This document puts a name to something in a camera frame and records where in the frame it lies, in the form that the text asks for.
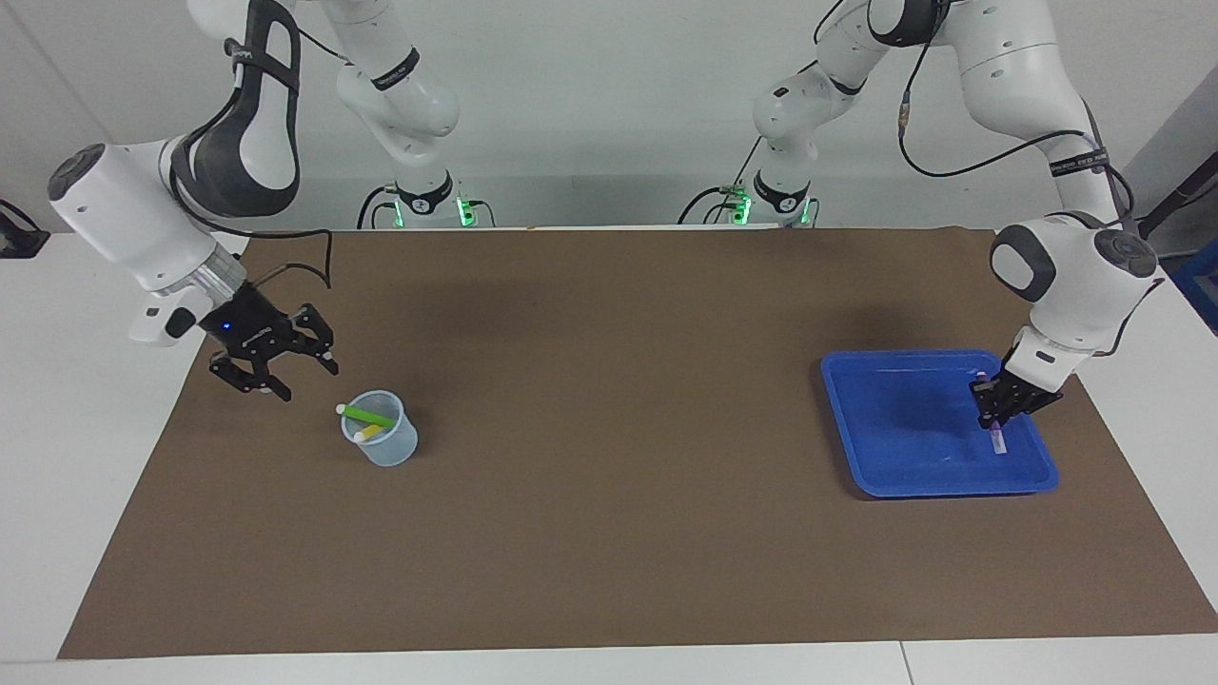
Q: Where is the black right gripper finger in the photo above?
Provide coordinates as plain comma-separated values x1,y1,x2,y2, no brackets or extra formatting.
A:
290,304,341,376
209,354,292,402

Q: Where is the purple pen white cap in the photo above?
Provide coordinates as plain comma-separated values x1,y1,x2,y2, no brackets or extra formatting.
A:
977,371,1007,457

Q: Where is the blue plastic tray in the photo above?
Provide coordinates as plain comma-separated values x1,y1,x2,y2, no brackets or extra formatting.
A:
820,348,1060,499

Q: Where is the translucent plastic cup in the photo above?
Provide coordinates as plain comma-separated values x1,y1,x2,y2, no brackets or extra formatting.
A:
341,389,420,468

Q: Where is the blue storage box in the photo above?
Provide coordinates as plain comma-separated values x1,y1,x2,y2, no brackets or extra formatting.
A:
1169,238,1218,336

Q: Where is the black table clamp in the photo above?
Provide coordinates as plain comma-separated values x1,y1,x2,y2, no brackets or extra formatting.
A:
0,198,50,260

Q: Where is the brown table mat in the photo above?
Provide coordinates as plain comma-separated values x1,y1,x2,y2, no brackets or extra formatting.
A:
57,225,1218,660

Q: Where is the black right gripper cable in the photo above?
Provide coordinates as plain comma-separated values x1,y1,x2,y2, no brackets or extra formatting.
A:
169,95,334,291

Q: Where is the black right base cable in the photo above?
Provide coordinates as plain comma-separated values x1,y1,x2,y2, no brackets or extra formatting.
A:
357,186,399,230

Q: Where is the black base cable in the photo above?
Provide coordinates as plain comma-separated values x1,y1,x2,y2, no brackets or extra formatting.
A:
678,133,767,226
357,186,399,230

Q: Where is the black camera stand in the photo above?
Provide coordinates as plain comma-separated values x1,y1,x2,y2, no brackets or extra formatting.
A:
1137,150,1218,256

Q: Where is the black left base cable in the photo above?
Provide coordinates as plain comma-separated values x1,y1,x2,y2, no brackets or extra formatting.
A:
678,133,767,226

